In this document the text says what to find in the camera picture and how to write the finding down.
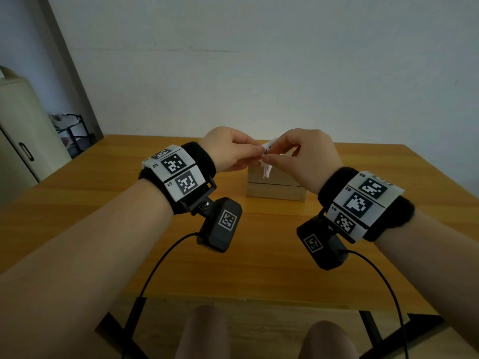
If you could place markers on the person's right hand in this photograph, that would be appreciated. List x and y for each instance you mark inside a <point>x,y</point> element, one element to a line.
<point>314,160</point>

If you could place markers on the person's left hand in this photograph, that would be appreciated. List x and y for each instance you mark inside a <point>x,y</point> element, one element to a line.
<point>224,149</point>

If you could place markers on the person's right thumb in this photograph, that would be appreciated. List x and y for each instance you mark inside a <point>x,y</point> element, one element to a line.
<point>278,159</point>

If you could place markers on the person's left thumb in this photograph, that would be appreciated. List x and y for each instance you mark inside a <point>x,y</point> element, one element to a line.
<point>249,151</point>

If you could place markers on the white paper slip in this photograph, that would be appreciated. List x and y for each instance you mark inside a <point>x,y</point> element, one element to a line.
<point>267,170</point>

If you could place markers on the person's left forearm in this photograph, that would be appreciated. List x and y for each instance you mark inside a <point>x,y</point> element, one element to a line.
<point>82,265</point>

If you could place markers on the person's right forearm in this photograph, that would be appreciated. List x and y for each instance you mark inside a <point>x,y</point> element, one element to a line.
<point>434,265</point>

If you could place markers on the small wooden box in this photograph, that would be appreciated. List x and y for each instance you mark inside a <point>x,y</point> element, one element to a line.
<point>275,188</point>

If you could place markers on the black wristband with marker tiles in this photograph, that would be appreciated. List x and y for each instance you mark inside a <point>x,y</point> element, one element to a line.
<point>365,203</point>
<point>179,175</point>

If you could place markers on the black metal rack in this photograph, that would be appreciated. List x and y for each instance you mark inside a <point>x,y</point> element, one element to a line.
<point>76,136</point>

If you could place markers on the person's left leg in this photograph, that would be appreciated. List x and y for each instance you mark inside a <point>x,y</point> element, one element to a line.
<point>204,334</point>

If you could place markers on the person's leg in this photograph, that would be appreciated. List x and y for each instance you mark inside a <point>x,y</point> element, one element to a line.
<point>204,334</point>
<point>327,342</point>

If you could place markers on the person's right leg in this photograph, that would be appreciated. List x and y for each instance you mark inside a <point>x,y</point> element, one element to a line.
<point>327,342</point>

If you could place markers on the black metal table leg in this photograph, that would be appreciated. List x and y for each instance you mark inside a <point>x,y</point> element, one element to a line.
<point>396,332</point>
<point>129,332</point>

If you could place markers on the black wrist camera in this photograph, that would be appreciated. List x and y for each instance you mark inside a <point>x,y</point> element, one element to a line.
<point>322,246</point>
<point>220,226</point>

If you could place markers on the grey door frame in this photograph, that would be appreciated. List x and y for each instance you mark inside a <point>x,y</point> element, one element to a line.
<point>71,70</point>

